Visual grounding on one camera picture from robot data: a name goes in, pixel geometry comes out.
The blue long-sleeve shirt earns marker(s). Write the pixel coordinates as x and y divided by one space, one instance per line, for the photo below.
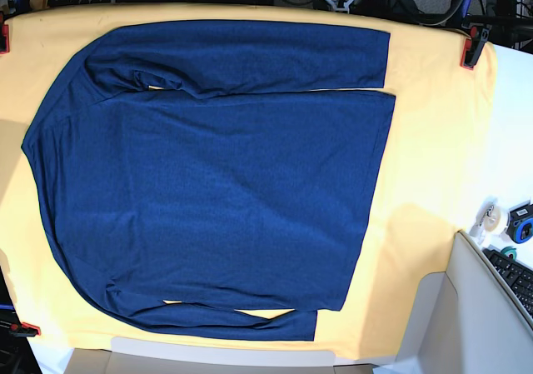
213 178

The yellow table cloth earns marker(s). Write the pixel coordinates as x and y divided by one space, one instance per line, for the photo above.
428 186

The white tape dispenser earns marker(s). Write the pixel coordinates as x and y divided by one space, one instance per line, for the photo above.
491 220

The green tape roll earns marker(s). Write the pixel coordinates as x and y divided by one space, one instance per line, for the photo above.
509 252

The red black clamp right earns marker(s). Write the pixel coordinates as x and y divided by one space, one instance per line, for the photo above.
474 45

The red black clamp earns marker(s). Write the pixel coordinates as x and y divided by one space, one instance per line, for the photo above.
474 45
23 330
4 35

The blue black tape measure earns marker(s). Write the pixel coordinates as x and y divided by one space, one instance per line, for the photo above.
520 223

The black keyboard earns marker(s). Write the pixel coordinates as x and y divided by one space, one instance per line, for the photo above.
514 280

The red black clamp lower left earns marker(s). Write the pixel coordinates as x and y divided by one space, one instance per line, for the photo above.
23 330

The red black clamp upper left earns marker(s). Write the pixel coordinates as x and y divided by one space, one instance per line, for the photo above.
4 35

